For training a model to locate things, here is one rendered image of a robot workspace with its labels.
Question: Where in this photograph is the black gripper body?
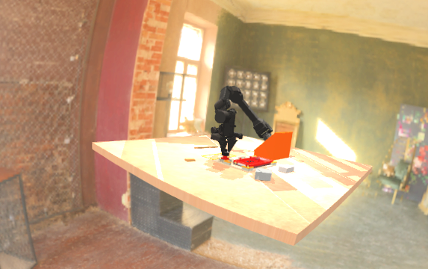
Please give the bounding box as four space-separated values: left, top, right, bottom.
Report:
211 123 244 141

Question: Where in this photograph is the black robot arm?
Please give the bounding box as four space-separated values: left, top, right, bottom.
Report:
211 86 273 141

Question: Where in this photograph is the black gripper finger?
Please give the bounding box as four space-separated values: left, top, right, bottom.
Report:
226 138 238 152
218 141 228 154

